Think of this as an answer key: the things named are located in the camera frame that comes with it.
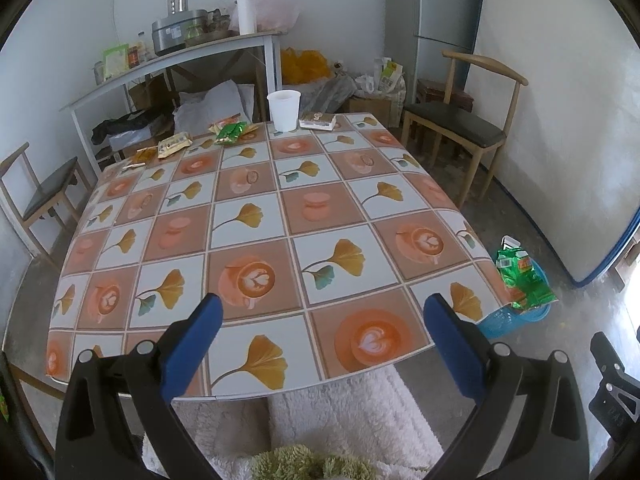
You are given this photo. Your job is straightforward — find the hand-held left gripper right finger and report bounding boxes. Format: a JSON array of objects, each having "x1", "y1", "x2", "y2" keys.
[{"x1": 423, "y1": 293, "x2": 591, "y2": 480}]

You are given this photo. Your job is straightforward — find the small flat box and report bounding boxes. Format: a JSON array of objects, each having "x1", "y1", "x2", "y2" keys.
[{"x1": 298, "y1": 112, "x2": 337, "y2": 132}]

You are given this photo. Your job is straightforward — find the grey plastic bag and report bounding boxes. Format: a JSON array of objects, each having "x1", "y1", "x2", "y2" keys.
[{"x1": 309, "y1": 73, "x2": 359, "y2": 114}]

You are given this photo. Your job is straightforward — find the grey side table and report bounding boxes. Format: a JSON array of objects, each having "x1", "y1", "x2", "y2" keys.
[{"x1": 59, "y1": 30, "x2": 282, "y2": 182}]

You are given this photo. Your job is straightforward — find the wooden chair dark seat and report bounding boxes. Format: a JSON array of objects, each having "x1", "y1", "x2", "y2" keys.
[
  {"x1": 0, "y1": 142, "x2": 94, "y2": 257},
  {"x1": 0, "y1": 350, "x2": 68, "y2": 480},
  {"x1": 400, "y1": 50, "x2": 529, "y2": 209}
]

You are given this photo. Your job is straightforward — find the white pillow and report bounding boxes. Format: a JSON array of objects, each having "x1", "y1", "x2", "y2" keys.
[{"x1": 172, "y1": 79, "x2": 257, "y2": 137}]

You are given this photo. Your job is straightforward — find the white bag with green carton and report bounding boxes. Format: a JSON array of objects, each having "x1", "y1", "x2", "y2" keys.
[{"x1": 354, "y1": 57, "x2": 408, "y2": 99}]

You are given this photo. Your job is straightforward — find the dark wooden stool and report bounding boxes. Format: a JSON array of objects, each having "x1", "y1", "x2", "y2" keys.
[{"x1": 416, "y1": 78, "x2": 474, "y2": 114}]

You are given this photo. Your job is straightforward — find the white paper towel roll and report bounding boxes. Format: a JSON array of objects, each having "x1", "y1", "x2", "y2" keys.
[{"x1": 236, "y1": 0, "x2": 258, "y2": 36}]

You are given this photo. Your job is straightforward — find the white paper cup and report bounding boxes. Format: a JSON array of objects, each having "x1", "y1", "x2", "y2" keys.
[{"x1": 267, "y1": 90, "x2": 301, "y2": 132}]

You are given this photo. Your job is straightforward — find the black cloth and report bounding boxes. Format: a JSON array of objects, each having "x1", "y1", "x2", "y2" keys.
[{"x1": 91, "y1": 109, "x2": 174, "y2": 144}]

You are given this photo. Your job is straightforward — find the pink plastic bag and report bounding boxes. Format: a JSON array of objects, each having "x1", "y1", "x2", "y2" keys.
[{"x1": 254, "y1": 0, "x2": 302, "y2": 32}]

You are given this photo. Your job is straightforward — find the brown cardboard box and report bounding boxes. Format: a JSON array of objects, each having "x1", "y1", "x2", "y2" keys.
[{"x1": 127, "y1": 77, "x2": 172, "y2": 112}]

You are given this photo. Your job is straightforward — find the grey rice cooker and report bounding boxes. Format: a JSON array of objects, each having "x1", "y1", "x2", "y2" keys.
[{"x1": 151, "y1": 8, "x2": 209, "y2": 57}]

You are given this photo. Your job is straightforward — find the white fluffy cloth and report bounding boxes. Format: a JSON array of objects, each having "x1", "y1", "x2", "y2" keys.
[{"x1": 142, "y1": 364, "x2": 443, "y2": 480}]

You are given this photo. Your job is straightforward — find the green snack bag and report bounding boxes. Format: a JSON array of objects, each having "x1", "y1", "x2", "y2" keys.
[{"x1": 495, "y1": 235, "x2": 559, "y2": 312}]

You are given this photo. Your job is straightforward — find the blue plastic basket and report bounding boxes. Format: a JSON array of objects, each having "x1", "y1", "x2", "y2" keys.
[{"x1": 476, "y1": 256, "x2": 557, "y2": 339}]

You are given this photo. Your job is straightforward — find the green fluffy slipper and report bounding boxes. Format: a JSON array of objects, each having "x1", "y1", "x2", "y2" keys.
[
  {"x1": 250, "y1": 444, "x2": 322, "y2": 480},
  {"x1": 320, "y1": 454, "x2": 377, "y2": 480}
]

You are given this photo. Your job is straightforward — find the yellow plastic bag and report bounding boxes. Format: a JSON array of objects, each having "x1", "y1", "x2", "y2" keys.
[{"x1": 279, "y1": 47, "x2": 332, "y2": 84}]

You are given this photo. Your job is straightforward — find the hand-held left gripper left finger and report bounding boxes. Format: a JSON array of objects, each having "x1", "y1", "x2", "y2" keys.
[{"x1": 55, "y1": 292, "x2": 224, "y2": 480}]

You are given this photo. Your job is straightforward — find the grey refrigerator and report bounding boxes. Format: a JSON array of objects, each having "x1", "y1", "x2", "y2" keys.
[{"x1": 411, "y1": 0, "x2": 489, "y2": 102}]

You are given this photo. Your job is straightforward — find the white panel with blue edge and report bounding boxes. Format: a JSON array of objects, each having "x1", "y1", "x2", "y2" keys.
[{"x1": 471, "y1": 0, "x2": 640, "y2": 289}]

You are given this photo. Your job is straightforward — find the dark bowl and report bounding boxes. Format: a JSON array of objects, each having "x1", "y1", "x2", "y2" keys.
[{"x1": 207, "y1": 7, "x2": 239, "y2": 39}]

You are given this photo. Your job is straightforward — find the small green packet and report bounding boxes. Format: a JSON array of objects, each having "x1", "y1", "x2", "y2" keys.
[{"x1": 214, "y1": 122, "x2": 249, "y2": 147}]

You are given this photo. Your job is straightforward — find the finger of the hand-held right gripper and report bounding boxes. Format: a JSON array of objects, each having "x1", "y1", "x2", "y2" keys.
[{"x1": 589, "y1": 331, "x2": 640, "y2": 446}]

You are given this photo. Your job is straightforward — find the yellow packet with label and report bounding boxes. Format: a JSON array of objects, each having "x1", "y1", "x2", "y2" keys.
[{"x1": 157, "y1": 133, "x2": 194, "y2": 159}]

